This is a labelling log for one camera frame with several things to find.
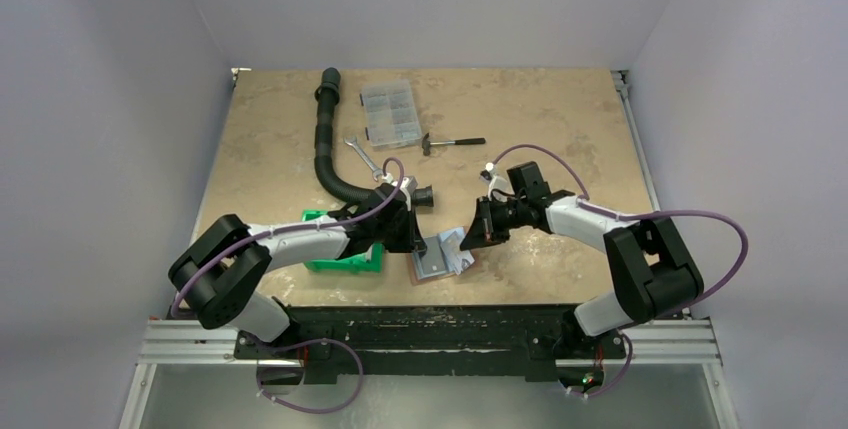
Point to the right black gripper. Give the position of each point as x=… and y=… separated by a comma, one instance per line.
x=491, y=219

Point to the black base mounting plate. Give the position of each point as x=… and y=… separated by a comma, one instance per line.
x=524, y=340

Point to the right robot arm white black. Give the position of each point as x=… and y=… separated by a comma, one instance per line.
x=650, y=266

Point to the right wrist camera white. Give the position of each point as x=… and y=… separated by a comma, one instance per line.
x=497, y=187

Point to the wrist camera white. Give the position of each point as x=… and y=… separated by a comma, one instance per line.
x=497, y=187
x=406, y=189

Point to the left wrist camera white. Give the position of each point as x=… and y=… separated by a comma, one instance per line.
x=406, y=189

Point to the clear plastic screw organizer box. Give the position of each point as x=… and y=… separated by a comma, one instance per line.
x=391, y=115

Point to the silver open-end wrench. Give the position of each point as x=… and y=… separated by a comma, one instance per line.
x=376, y=171

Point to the green plastic bin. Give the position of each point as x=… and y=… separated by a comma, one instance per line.
x=370, y=261

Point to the small black-handled hammer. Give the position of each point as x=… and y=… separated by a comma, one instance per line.
x=427, y=143

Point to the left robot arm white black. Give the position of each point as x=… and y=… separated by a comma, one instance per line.
x=217, y=277

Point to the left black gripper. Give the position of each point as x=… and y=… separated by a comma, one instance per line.
x=411, y=240

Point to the white credit card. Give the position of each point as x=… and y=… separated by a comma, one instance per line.
x=456, y=259

